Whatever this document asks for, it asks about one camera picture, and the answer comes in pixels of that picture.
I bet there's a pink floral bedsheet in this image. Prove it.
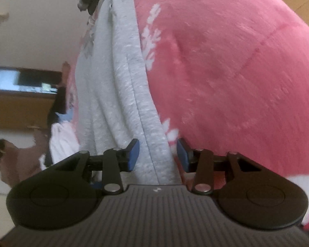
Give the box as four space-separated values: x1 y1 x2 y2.
67 0 309 237

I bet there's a black garment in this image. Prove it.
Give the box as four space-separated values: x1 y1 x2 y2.
47 85 67 129

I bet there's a white cloth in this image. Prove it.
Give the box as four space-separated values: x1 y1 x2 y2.
40 122 80 166

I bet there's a wooden framed mirror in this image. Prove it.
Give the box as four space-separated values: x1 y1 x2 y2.
0 65 62 96

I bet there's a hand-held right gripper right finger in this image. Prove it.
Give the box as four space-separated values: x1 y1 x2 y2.
176 138 263 195

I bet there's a grey sweatshirt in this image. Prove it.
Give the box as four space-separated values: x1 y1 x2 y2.
76 0 182 186

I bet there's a wooden wardrobe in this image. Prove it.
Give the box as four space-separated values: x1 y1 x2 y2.
0 93 56 130

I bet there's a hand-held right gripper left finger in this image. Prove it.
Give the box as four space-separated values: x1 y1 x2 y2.
55 138 140 195

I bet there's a dark folded garment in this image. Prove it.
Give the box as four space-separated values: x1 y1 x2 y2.
88 0 105 15

